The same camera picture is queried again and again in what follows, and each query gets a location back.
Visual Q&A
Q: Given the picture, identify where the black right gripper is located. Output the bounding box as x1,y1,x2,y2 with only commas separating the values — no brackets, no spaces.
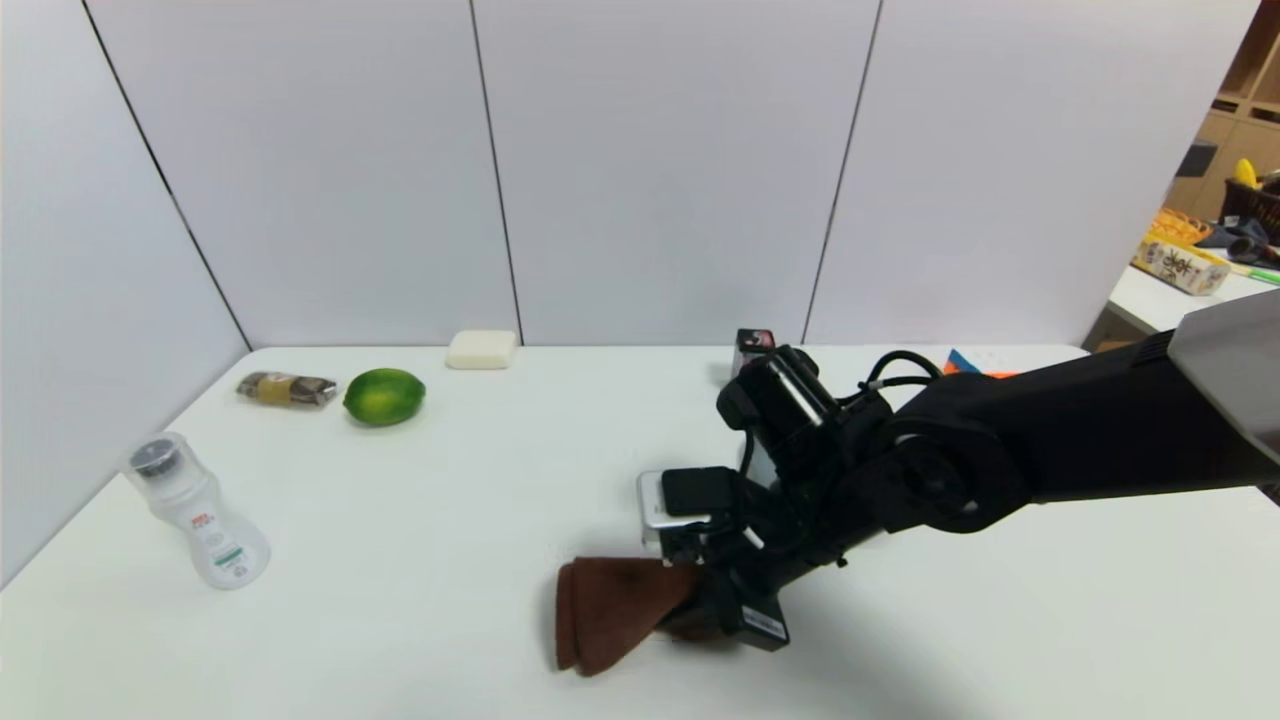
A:
656,545,825,652

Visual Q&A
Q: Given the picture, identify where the brown towel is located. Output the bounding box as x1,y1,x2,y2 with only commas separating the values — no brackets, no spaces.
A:
555,556,723,678

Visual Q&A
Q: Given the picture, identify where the black pink printed box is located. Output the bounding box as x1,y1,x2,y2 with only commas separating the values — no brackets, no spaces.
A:
734,328,778,379

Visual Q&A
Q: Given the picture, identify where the colourful puzzle cube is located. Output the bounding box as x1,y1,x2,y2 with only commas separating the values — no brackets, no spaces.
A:
943,347,1021,380

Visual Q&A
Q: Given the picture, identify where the white soap bar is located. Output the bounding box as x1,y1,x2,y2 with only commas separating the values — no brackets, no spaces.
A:
446,330,519,371

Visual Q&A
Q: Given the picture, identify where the green lime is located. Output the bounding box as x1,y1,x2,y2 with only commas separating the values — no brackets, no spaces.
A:
343,368,428,428

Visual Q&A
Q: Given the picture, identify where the brown snack in clear wrapper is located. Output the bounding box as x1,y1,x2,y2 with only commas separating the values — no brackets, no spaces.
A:
236,371,340,409

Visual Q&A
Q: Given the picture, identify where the clear plastic bottle black cap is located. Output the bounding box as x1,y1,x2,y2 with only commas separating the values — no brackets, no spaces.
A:
122,431,272,591

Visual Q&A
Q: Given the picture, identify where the white side table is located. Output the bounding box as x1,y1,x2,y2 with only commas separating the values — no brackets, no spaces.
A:
1105,262,1280,336

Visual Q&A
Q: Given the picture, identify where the beige printed carton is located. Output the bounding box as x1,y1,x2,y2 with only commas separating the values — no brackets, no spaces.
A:
1132,235,1232,297

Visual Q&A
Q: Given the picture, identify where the dark grey bundle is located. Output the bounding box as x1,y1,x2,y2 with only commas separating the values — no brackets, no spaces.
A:
1195,218,1276,267

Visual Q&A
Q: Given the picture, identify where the black storage basket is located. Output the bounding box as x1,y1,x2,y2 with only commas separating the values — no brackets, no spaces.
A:
1219,177,1280,247

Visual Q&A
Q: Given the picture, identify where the wooden shelf unit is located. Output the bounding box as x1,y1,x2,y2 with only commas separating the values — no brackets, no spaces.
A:
1163,0,1280,223

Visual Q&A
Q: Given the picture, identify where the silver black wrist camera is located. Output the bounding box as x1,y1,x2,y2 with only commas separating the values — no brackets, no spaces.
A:
637,466,747,549

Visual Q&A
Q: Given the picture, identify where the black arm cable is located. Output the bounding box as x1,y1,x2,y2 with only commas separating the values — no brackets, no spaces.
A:
848,350,947,406

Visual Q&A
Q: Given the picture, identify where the orange wire basket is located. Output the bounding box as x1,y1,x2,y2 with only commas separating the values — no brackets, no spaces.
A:
1150,207,1213,247

